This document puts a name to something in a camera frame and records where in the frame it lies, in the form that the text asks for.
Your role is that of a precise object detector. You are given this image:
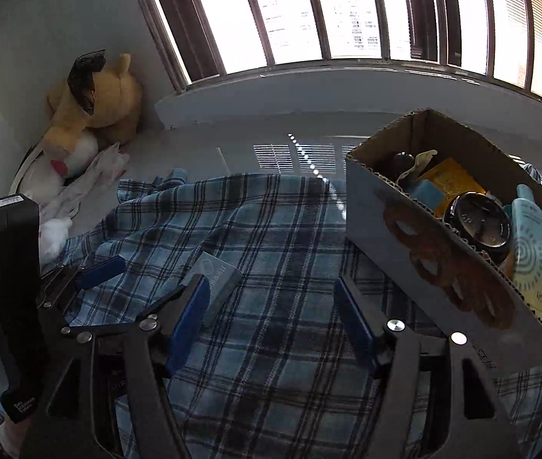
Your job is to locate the white plastic bag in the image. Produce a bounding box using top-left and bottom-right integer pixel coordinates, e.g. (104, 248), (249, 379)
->
(41, 142), (130, 218)

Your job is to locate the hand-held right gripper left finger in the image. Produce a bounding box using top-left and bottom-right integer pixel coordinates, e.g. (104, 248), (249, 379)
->
(19, 275), (212, 459)

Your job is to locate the barred window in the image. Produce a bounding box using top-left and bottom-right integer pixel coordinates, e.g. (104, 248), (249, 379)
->
(122, 0), (542, 122)

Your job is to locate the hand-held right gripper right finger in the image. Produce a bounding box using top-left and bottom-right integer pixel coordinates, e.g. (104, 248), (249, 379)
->
(333, 275), (524, 459)

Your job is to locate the yellow plush toy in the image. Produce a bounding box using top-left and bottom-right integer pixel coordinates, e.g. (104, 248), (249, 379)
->
(41, 52), (142, 154)

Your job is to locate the light teal sunscreen tube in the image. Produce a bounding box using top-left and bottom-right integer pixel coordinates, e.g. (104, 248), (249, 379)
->
(503, 184), (542, 326)

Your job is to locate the blue plaid blanket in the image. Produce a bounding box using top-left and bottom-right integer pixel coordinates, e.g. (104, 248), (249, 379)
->
(36, 167), (542, 459)

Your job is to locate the beige strap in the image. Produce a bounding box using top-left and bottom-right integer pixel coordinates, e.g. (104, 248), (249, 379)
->
(8, 141), (47, 197)

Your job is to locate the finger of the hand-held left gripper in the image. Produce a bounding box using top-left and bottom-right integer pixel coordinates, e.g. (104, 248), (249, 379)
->
(36, 291), (96, 340)
(36, 254), (127, 307)

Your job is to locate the dark brown bottle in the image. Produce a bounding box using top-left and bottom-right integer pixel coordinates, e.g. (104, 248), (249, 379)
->
(444, 191), (511, 261)

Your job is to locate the cardboard box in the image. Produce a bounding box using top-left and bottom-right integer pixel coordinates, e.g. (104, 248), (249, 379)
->
(345, 108), (542, 355)

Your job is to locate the white plush with red mark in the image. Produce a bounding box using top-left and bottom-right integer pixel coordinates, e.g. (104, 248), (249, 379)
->
(22, 131), (99, 202)

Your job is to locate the tall blue white box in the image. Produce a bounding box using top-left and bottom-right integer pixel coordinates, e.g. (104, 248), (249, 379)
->
(189, 251), (244, 328)

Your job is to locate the person's left forearm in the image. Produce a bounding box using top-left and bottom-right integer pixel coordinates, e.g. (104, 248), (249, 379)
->
(0, 409), (25, 459)

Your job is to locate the orange sachet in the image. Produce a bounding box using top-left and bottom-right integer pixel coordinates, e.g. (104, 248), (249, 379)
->
(417, 158), (487, 218)

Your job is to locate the black lace bow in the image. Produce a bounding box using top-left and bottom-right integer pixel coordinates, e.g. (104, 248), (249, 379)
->
(67, 49), (107, 116)

